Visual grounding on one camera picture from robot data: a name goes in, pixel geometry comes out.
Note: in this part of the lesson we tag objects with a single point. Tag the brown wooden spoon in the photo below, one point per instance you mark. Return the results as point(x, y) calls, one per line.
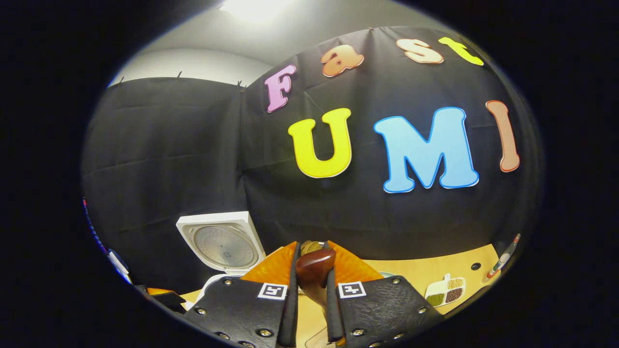
point(314, 270)

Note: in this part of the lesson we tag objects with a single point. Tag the green mung beans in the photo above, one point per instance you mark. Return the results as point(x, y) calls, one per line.
point(435, 299)

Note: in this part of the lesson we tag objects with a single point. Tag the white rice cooker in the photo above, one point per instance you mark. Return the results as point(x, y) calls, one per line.
point(222, 246)

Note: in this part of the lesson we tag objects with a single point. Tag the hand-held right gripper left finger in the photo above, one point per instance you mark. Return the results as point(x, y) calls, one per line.
point(290, 319)

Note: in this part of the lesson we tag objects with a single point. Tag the clear plastic water bottle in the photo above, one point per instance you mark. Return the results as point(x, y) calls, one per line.
point(503, 258)

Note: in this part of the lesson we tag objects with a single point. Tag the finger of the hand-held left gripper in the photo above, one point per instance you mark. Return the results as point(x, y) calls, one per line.
point(169, 297)

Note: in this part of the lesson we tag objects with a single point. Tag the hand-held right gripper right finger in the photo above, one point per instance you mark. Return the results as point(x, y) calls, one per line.
point(333, 319)

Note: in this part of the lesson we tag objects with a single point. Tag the dark red beans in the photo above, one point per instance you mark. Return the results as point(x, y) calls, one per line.
point(453, 296)

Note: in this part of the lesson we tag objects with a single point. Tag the black backdrop cloth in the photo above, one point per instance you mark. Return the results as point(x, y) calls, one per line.
point(193, 145)

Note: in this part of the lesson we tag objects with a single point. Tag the white divided dish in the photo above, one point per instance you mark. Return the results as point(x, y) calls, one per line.
point(442, 286)

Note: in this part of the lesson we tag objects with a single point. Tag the yellow soybeans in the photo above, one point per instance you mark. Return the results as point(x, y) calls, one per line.
point(455, 283)

